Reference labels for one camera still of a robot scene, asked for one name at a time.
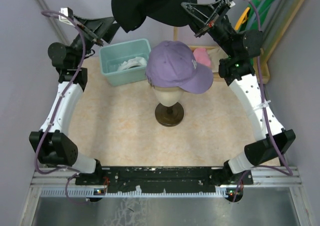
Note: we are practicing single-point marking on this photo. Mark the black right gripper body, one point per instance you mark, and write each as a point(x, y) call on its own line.
point(217, 18)

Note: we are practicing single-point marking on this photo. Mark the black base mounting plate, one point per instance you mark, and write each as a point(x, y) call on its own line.
point(170, 179)

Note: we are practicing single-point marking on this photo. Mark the green tank top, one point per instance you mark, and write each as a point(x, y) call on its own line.
point(263, 7)

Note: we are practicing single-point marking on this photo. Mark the black cap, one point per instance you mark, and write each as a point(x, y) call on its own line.
point(131, 14)

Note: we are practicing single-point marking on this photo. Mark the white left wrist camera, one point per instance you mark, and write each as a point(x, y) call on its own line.
point(66, 12)

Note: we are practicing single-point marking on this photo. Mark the grey plastic hanger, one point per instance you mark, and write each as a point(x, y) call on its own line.
point(263, 7)

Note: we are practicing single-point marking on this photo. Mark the teal plastic bin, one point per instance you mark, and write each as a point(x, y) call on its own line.
point(113, 55)

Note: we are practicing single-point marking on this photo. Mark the white cap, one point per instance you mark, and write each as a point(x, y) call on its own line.
point(133, 63)

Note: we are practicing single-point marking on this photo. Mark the beige mannequin head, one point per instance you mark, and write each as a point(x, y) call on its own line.
point(168, 96)

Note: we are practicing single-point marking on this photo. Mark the pink cloth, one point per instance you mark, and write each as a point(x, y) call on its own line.
point(202, 57)

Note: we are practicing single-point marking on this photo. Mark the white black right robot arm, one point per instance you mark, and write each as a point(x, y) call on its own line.
point(272, 140)

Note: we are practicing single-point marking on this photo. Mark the cream cloth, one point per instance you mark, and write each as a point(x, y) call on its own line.
point(215, 55)

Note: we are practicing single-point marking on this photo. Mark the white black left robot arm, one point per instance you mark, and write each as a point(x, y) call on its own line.
point(51, 143)

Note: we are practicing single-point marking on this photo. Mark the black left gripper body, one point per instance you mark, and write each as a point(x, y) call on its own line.
point(90, 38)

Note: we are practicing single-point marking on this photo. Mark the purple cap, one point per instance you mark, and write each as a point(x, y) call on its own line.
point(172, 64)

